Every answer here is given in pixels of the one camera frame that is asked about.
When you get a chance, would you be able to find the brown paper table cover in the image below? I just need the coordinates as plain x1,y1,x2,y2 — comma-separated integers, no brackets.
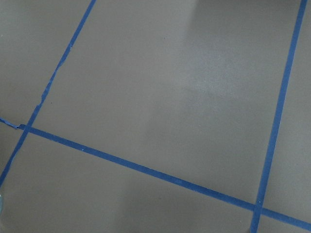
0,0,311,233

